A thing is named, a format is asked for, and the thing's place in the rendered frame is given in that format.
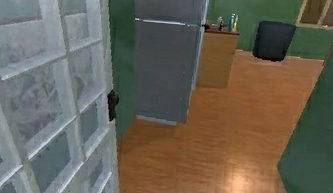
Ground grey fridge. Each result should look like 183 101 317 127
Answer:
122 0 211 128

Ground wooden counter cabinet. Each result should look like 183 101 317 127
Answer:
194 19 241 91

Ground small dark bottle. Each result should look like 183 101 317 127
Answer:
215 16 225 32

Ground grey bottle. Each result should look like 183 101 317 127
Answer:
227 13 236 32

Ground green bottle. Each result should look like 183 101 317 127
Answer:
232 13 240 32

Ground black bin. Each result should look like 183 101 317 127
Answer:
251 19 297 64

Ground white glass-paned room door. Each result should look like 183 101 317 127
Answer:
0 0 138 193

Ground black door handle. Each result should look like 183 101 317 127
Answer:
104 88 121 122

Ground window with pale frame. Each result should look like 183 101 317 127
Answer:
295 0 333 31

